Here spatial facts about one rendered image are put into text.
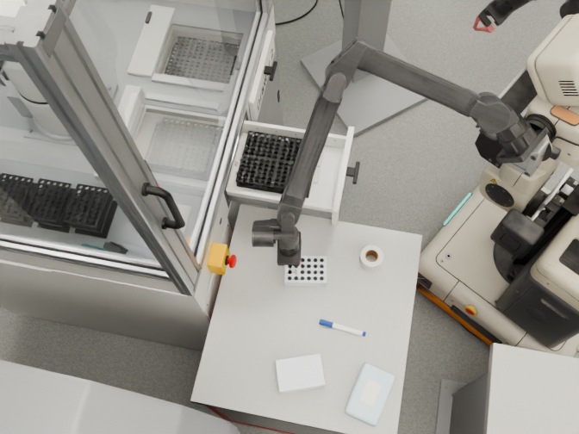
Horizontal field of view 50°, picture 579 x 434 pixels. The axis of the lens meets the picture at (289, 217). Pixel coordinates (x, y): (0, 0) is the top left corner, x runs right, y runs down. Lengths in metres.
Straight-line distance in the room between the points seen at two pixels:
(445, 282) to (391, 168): 0.70
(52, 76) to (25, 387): 0.40
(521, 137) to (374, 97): 1.53
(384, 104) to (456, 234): 0.83
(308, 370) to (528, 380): 0.62
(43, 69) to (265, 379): 1.22
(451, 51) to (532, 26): 0.45
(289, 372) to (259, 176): 0.58
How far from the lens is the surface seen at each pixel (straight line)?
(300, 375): 1.77
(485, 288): 2.47
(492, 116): 1.58
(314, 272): 1.88
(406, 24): 3.39
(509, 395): 1.90
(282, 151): 1.91
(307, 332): 1.85
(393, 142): 2.98
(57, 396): 0.89
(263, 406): 1.82
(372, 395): 1.78
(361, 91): 3.07
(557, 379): 1.95
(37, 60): 0.83
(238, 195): 1.87
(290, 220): 1.62
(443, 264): 2.46
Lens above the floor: 2.57
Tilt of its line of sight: 67 degrees down
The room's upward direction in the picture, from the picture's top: 5 degrees counter-clockwise
